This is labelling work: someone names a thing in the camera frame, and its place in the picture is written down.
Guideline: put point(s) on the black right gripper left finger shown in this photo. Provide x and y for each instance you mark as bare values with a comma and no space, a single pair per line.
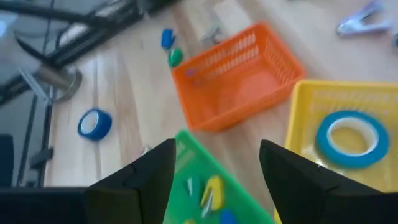
146,180

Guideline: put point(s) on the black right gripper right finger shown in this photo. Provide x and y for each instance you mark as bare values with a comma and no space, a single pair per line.
295,186

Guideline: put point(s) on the light blue tape roll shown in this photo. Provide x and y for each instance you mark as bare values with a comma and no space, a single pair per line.
321,140

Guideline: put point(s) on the dark blue tape roll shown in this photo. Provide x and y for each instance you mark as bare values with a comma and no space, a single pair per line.
104,129

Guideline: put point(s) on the yellow mini stapler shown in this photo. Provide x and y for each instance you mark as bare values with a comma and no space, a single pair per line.
216,189

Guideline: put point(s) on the purple staple remover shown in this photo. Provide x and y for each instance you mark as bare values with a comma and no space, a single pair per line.
357,26

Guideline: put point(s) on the green plastic basket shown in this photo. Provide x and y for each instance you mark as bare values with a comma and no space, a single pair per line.
192,161

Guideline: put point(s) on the yellow plastic basket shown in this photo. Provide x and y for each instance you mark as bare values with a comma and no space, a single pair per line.
308,99

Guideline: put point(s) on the orange plastic basket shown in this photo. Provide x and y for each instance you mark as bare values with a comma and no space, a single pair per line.
236,90

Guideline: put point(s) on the black frame clamp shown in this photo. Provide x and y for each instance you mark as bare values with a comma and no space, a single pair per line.
42,157

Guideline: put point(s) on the small black camera box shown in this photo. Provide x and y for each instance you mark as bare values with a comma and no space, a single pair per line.
6,160

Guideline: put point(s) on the black aluminium table frame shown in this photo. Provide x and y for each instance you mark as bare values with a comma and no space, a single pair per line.
96,39

